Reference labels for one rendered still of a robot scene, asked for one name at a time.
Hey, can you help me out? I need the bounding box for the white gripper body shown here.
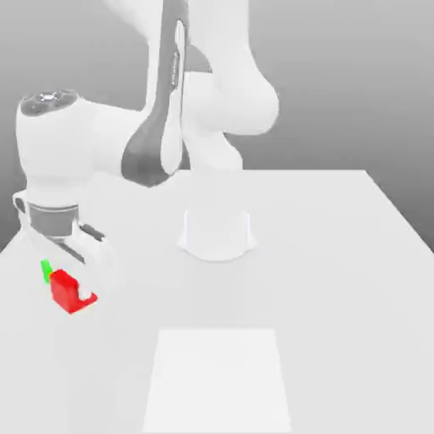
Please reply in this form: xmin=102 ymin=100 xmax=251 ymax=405
xmin=39 ymin=232 xmax=118 ymax=295

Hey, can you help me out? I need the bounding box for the small red cube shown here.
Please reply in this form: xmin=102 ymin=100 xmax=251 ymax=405
xmin=49 ymin=268 xmax=99 ymax=315

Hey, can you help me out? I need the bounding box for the small green cube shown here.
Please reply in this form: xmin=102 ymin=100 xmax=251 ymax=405
xmin=40 ymin=259 xmax=54 ymax=286

